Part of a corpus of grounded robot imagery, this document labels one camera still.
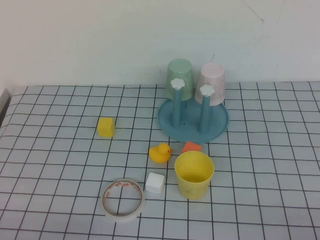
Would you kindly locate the yellow plastic cup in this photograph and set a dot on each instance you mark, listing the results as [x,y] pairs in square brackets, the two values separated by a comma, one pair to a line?
[193,190]

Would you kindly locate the blue cup stand with pegs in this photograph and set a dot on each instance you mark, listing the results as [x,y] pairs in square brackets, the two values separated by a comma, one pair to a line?
[190,130]

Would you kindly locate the pale green plastic cup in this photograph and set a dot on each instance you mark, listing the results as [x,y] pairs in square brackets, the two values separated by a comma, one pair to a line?
[180,70]

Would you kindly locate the pale pink plastic cup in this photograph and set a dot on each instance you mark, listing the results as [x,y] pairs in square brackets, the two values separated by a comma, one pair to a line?
[212,75]

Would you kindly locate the yellow rubber duck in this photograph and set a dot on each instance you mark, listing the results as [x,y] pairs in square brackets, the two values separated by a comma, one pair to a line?
[159,155]

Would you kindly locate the orange foam cube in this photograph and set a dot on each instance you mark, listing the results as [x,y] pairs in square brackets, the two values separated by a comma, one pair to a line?
[191,147]

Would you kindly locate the yellow foam cube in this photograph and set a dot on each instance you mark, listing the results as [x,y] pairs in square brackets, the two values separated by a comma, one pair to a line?
[105,128]

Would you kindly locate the white foam cube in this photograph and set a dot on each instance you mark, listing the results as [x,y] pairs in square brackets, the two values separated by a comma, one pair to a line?
[155,183]

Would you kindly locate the white adhesive tape roll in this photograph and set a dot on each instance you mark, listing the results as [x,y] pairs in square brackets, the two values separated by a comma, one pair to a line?
[122,218]

